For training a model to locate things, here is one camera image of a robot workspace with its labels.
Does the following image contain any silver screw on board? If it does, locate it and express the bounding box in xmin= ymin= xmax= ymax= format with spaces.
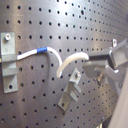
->
xmin=112 ymin=39 xmax=117 ymax=47

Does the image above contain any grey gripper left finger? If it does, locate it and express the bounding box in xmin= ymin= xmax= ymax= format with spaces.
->
xmin=83 ymin=61 xmax=116 ymax=83

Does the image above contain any white cable with blue band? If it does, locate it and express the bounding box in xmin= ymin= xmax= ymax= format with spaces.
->
xmin=16 ymin=46 xmax=91 ymax=79

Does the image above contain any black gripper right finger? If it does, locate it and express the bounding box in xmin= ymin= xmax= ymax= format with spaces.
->
xmin=89 ymin=49 xmax=110 ymax=60

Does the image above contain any metal cable clip bracket left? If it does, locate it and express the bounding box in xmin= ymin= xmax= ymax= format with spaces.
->
xmin=1 ymin=32 xmax=18 ymax=93

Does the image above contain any black perforated breadboard plate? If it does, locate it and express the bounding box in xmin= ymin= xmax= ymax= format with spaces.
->
xmin=0 ymin=0 xmax=128 ymax=128

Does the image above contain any small metal angle clip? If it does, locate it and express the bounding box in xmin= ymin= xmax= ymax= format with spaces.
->
xmin=58 ymin=68 xmax=82 ymax=111

